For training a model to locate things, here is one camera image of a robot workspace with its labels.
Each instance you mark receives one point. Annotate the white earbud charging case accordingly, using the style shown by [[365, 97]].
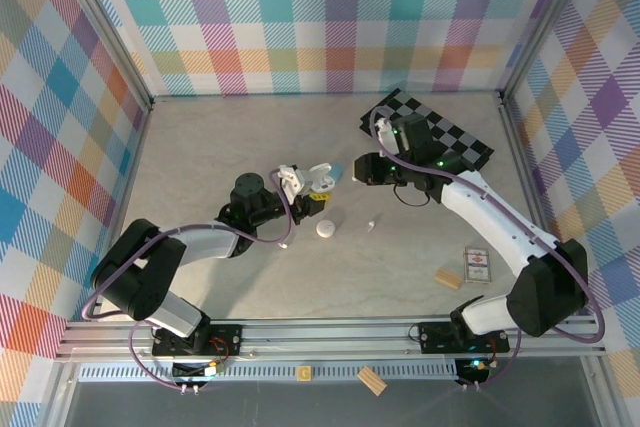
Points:
[[326, 229]]

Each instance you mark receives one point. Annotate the blue earbud charging case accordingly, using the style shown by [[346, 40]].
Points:
[[320, 174]]

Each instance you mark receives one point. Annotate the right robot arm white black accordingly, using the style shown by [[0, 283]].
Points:
[[480, 207]]

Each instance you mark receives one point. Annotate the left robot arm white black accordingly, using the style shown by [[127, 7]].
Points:
[[210, 242]]

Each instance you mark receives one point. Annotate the black grey checkerboard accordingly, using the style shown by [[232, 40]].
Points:
[[450, 134]]

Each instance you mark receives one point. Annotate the wooden block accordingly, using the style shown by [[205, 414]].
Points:
[[372, 379], [447, 278]]

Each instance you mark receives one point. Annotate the playing card box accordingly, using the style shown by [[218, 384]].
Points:
[[476, 266]]

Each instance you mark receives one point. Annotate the wooden letter cube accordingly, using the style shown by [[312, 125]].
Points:
[[302, 373]]

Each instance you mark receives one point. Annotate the left controller board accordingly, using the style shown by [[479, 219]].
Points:
[[192, 372]]

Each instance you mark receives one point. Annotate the controller board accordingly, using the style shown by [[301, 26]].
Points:
[[472, 368], [192, 372]]

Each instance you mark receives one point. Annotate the right controller board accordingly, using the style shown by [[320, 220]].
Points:
[[472, 368]]

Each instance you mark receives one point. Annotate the aluminium side rail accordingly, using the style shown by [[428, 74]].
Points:
[[520, 167], [132, 162]]

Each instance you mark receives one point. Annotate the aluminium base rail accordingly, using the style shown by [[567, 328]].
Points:
[[325, 342]]

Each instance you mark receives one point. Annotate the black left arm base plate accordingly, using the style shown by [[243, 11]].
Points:
[[225, 339]]

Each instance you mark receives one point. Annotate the aluminium frame post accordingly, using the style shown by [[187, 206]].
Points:
[[545, 22], [100, 27]]

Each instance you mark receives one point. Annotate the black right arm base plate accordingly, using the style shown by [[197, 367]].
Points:
[[435, 337]]

